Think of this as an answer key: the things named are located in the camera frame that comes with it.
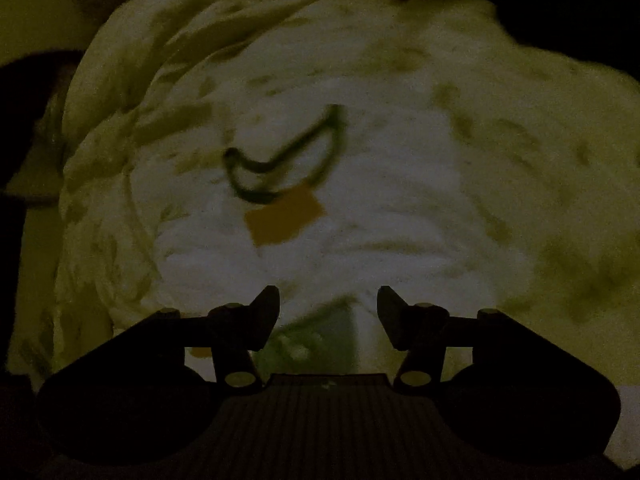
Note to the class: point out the white small garment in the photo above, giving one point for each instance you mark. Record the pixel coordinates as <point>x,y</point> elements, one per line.
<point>390,220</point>

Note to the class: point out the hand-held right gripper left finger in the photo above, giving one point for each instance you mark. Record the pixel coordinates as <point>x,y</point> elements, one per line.
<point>265,312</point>

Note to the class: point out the white cloth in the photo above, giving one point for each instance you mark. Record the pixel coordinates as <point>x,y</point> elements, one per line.
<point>627,425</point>

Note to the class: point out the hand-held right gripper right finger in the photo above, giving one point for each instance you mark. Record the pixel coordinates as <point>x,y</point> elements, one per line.
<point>392,312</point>

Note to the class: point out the yellow-green leaf print blanket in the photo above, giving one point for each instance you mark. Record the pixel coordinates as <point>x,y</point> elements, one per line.
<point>550,135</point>

